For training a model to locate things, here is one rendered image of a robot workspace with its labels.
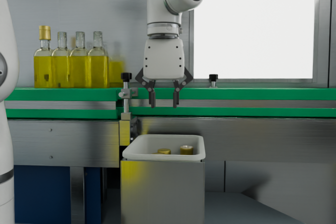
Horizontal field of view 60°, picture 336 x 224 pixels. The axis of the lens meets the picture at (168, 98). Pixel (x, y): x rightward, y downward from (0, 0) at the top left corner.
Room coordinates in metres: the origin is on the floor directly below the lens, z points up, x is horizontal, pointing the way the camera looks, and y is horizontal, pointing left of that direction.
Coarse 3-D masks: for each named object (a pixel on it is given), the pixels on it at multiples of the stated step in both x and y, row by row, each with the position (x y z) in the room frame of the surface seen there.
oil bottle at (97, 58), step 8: (96, 48) 0.91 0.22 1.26; (104, 48) 0.93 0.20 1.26; (88, 56) 0.90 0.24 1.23; (96, 56) 0.90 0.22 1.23; (104, 56) 0.91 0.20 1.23; (88, 64) 0.90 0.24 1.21; (96, 64) 0.90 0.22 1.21; (104, 64) 0.91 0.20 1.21; (88, 72) 0.90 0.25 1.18; (96, 72) 0.90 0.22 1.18; (104, 72) 0.90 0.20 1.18; (88, 80) 0.90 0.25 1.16; (96, 80) 0.90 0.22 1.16; (104, 80) 0.90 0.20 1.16
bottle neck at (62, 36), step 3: (57, 33) 0.93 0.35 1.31; (60, 33) 0.92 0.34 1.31; (63, 33) 0.93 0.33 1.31; (66, 33) 0.94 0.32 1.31; (57, 36) 0.93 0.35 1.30; (60, 36) 0.92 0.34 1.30; (63, 36) 0.93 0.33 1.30; (66, 36) 0.94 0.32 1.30; (57, 39) 0.93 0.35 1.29; (60, 39) 0.92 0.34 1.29; (63, 39) 0.93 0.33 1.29; (66, 39) 0.94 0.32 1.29; (57, 42) 0.93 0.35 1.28; (60, 42) 0.92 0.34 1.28; (63, 42) 0.93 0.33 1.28; (66, 42) 0.94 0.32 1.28; (57, 45) 0.93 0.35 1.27; (60, 45) 0.92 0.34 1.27; (63, 45) 0.93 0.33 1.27; (66, 45) 0.94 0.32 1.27
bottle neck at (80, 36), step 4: (76, 32) 0.92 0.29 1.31; (80, 32) 0.92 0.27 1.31; (84, 32) 0.93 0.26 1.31; (76, 36) 0.92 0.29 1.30; (80, 36) 0.92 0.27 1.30; (84, 36) 0.93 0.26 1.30; (76, 40) 0.92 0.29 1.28; (80, 40) 0.92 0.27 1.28; (84, 40) 0.93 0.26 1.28; (76, 44) 0.92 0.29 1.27; (80, 44) 0.92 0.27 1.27; (84, 44) 0.93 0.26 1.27
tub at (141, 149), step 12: (132, 144) 0.67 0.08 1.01; (144, 144) 0.78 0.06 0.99; (156, 144) 0.78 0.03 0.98; (168, 144) 0.78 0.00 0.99; (180, 144) 0.78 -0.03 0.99; (192, 144) 0.77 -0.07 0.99; (132, 156) 0.58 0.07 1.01; (144, 156) 0.57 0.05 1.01; (156, 156) 0.57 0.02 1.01; (168, 156) 0.57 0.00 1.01; (180, 156) 0.57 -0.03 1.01; (192, 156) 0.57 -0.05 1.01; (204, 156) 0.58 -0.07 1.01
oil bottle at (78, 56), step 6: (78, 48) 0.91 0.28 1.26; (84, 48) 0.92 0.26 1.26; (72, 54) 0.91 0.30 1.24; (78, 54) 0.91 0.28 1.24; (84, 54) 0.91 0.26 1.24; (72, 60) 0.91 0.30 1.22; (78, 60) 0.91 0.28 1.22; (84, 60) 0.91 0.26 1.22; (72, 66) 0.91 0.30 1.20; (78, 66) 0.91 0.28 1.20; (84, 66) 0.91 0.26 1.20; (72, 72) 0.91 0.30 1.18; (78, 72) 0.91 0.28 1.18; (84, 72) 0.91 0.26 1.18; (72, 78) 0.91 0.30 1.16; (78, 78) 0.91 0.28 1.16; (84, 78) 0.91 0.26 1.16; (72, 84) 0.91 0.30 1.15; (78, 84) 0.91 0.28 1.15; (84, 84) 0.91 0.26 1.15
